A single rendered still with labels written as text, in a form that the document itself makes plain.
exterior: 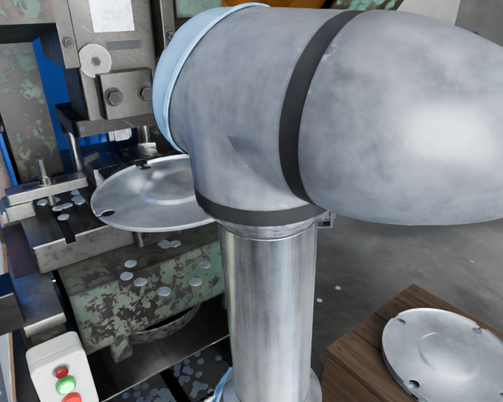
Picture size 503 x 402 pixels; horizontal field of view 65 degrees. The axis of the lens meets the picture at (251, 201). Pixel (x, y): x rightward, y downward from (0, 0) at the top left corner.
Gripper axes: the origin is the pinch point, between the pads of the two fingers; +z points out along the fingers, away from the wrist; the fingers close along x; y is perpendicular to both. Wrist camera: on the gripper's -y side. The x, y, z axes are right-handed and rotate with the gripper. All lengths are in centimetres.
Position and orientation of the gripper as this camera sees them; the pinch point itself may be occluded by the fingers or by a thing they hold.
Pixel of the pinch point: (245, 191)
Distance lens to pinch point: 66.4
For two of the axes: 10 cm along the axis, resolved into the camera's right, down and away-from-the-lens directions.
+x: 0.8, 8.8, 4.7
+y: -0.5, 4.8, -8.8
